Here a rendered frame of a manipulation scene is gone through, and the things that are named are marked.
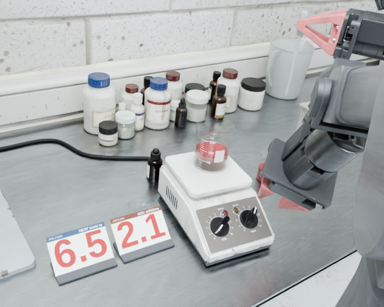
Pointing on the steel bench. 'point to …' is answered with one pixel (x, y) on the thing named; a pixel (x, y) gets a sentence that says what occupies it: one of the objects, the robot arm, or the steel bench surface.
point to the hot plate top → (186, 164)
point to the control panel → (244, 235)
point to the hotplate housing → (176, 198)
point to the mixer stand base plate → (4, 237)
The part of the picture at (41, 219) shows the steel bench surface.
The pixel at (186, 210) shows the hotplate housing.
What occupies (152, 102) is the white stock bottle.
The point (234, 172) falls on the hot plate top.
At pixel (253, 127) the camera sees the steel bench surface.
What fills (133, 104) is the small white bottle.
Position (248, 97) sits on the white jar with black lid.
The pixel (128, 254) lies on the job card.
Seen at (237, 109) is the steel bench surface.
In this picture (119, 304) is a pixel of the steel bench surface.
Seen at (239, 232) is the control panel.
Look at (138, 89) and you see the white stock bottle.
